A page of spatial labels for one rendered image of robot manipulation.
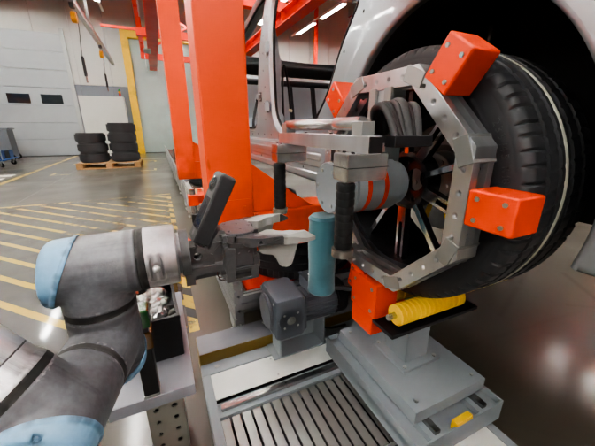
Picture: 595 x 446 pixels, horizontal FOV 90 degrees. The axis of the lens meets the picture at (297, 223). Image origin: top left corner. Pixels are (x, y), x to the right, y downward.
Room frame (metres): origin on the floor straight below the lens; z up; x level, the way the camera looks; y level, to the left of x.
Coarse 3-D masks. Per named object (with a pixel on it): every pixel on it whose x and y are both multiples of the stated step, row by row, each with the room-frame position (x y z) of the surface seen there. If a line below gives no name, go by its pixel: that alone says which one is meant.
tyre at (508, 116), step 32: (512, 64) 0.69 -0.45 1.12; (480, 96) 0.64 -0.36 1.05; (512, 96) 0.59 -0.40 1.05; (544, 96) 0.63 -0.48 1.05; (512, 128) 0.57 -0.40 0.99; (544, 128) 0.58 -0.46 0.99; (576, 128) 0.62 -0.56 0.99; (512, 160) 0.56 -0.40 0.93; (544, 160) 0.55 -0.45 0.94; (576, 160) 0.60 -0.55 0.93; (544, 192) 0.54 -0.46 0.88; (576, 192) 0.59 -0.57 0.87; (544, 224) 0.56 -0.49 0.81; (480, 256) 0.58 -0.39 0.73; (512, 256) 0.55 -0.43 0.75; (544, 256) 0.63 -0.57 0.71; (416, 288) 0.72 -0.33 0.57; (448, 288) 0.63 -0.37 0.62
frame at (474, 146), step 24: (384, 72) 0.78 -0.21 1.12; (408, 72) 0.71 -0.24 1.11; (360, 96) 0.88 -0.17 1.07; (432, 96) 0.64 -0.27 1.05; (456, 96) 0.64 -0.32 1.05; (456, 120) 0.59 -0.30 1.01; (456, 144) 0.58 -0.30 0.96; (480, 144) 0.55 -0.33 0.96; (456, 168) 0.57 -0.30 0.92; (456, 192) 0.57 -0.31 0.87; (456, 216) 0.57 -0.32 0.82; (360, 240) 0.91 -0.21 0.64; (456, 240) 0.55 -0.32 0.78; (360, 264) 0.82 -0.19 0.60; (384, 264) 0.78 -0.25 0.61; (432, 264) 0.59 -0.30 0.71; (456, 264) 0.57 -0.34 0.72
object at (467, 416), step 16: (336, 336) 1.04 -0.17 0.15; (336, 352) 0.95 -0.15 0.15; (352, 368) 0.85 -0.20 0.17; (352, 384) 0.84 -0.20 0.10; (368, 384) 0.80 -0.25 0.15; (368, 400) 0.76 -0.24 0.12; (384, 400) 0.74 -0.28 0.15; (464, 400) 0.72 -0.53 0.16; (480, 400) 0.71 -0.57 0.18; (496, 400) 0.73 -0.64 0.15; (384, 416) 0.69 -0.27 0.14; (400, 416) 0.68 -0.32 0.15; (432, 416) 0.68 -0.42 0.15; (448, 416) 0.68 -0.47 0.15; (464, 416) 0.66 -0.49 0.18; (480, 416) 0.67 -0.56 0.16; (496, 416) 0.71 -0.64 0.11; (400, 432) 0.63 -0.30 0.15; (416, 432) 0.63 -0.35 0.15; (432, 432) 0.61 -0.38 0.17; (448, 432) 0.62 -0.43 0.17; (464, 432) 0.65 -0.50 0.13
